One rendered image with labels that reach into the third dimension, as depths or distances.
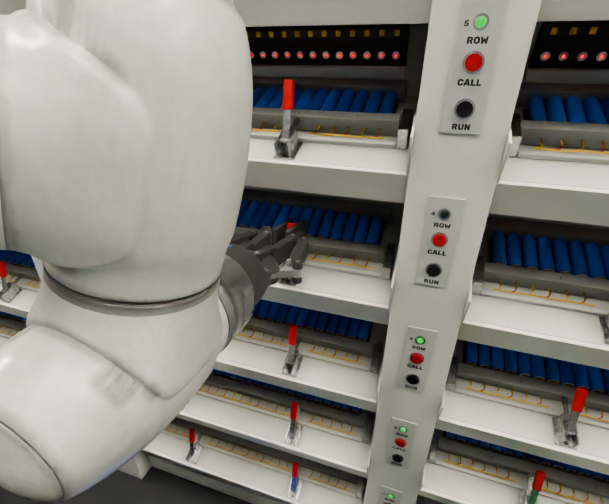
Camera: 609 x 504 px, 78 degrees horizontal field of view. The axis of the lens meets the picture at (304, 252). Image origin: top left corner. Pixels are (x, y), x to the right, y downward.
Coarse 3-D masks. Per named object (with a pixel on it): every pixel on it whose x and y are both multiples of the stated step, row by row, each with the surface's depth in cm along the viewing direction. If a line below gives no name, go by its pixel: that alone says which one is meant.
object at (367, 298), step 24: (288, 192) 69; (384, 240) 62; (336, 264) 60; (360, 264) 59; (384, 264) 55; (288, 288) 58; (312, 288) 57; (336, 288) 57; (360, 288) 56; (384, 288) 56; (336, 312) 58; (360, 312) 56; (384, 312) 54
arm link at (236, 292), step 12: (228, 264) 34; (228, 276) 33; (240, 276) 34; (228, 288) 32; (240, 288) 33; (252, 288) 35; (228, 300) 31; (240, 300) 33; (252, 300) 36; (228, 312) 31; (240, 312) 33; (252, 312) 36; (240, 324) 33; (228, 336) 32
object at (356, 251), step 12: (240, 228) 64; (312, 240) 60; (324, 240) 60; (336, 240) 60; (312, 252) 61; (324, 252) 61; (336, 252) 60; (348, 252) 59; (360, 252) 58; (372, 252) 57; (384, 252) 57; (348, 264) 58
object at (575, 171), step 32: (544, 32) 46; (576, 32) 45; (608, 32) 44; (544, 64) 49; (576, 64) 48; (608, 64) 47; (544, 96) 49; (576, 96) 47; (608, 96) 47; (512, 128) 43; (544, 128) 43; (576, 128) 42; (608, 128) 42; (512, 160) 44; (544, 160) 43; (576, 160) 42; (608, 160) 41; (512, 192) 42; (544, 192) 40; (576, 192) 39; (608, 192) 38; (608, 224) 41
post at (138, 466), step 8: (32, 256) 74; (40, 264) 75; (40, 272) 76; (136, 456) 101; (144, 456) 104; (128, 464) 103; (136, 464) 102; (144, 464) 105; (128, 472) 106; (136, 472) 104; (144, 472) 106
